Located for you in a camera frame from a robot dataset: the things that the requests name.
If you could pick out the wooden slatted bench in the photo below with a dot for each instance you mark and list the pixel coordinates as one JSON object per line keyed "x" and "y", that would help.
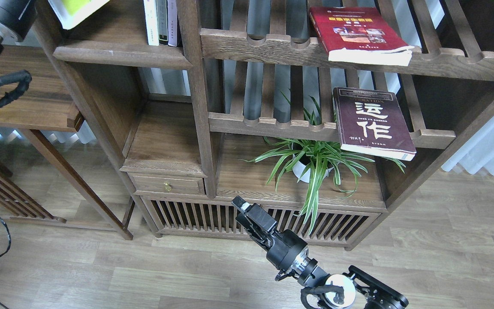
{"x": 22, "y": 206}

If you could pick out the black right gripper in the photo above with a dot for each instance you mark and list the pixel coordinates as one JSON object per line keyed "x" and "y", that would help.
{"x": 285, "y": 249}

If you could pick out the white upright book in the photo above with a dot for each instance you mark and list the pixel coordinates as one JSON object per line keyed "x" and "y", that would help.
{"x": 151, "y": 22}

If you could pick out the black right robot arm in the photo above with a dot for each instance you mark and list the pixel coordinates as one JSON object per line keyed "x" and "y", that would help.
{"x": 338, "y": 291}

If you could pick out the wooden side table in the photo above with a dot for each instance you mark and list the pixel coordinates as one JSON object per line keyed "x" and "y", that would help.
{"x": 47, "y": 105}

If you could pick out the yellow green book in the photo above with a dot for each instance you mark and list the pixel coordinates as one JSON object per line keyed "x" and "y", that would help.
{"x": 72, "y": 12}

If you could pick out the green spider plant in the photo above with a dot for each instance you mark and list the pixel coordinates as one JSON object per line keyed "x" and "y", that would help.
{"x": 348, "y": 168}

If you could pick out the red book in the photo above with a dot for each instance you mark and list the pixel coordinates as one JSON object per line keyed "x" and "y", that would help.
{"x": 359, "y": 34}

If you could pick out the white plant pot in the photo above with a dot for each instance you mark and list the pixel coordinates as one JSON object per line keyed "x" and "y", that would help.
{"x": 310, "y": 165}

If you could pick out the dark wooden bookshelf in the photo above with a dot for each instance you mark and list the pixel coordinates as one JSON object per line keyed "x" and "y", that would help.
{"x": 179, "y": 123}

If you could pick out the dark brown book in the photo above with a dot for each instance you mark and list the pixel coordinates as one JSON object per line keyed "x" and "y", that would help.
{"x": 371, "y": 122}

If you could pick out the dark green upright book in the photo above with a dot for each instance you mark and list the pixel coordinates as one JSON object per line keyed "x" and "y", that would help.
{"x": 161, "y": 6}

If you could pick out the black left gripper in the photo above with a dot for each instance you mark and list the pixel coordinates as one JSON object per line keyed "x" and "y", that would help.
{"x": 18, "y": 16}

